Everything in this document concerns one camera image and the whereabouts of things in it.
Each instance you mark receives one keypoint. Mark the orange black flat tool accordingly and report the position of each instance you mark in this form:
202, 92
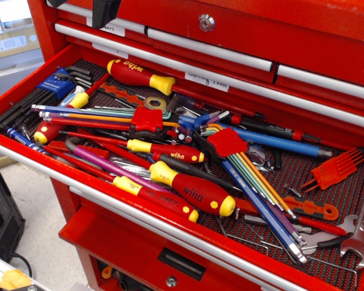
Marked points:
310, 208

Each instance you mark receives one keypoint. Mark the wiha screwdriver left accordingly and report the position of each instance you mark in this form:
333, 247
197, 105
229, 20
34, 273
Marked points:
47, 132

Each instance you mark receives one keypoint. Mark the large wiha screwdriver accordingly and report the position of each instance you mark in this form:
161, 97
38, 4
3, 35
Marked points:
132, 74
201, 193

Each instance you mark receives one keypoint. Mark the blue folding hex key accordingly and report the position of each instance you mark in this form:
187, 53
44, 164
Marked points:
189, 124

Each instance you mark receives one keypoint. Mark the slim wiha screwdriver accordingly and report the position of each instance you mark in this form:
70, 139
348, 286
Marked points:
170, 202
181, 152

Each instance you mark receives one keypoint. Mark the black computer case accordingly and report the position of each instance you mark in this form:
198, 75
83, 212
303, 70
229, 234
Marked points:
11, 223

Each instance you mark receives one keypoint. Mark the red tool chest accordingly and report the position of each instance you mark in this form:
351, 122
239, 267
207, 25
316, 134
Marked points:
300, 63

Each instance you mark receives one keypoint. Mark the orange plastic comb gauge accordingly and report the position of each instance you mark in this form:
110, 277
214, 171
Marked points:
335, 170

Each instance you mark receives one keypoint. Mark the large wiha screwdriver top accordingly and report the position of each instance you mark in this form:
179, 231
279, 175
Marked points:
132, 74

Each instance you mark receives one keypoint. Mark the rainbow allen key set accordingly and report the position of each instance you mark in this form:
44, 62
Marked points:
139, 120
226, 147

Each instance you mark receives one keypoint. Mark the slim wiha screwdriver front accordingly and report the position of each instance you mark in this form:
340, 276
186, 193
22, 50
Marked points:
170, 202

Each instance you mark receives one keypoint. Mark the blue handled driver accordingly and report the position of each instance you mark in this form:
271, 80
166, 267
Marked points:
280, 143

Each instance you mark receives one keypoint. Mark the chest lock cylinder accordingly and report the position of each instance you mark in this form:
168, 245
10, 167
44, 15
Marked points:
206, 23

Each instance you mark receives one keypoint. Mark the blue pen tool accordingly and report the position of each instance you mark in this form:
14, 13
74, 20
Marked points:
17, 136

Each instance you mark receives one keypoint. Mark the slim wiha screwdriver middle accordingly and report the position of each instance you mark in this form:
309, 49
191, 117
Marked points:
181, 152

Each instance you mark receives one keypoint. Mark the blue holder black Allen keys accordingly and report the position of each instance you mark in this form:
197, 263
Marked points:
53, 89

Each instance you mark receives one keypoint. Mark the purple large Allen key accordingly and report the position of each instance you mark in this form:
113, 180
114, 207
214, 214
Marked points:
109, 166

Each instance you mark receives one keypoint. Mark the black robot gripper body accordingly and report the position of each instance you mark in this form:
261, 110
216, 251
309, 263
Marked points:
104, 11

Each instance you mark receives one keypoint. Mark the blue white screwdriver handle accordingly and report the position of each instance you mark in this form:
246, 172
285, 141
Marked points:
76, 100

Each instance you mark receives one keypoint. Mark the large wiha screwdriver front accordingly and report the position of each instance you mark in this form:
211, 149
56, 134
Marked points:
201, 193

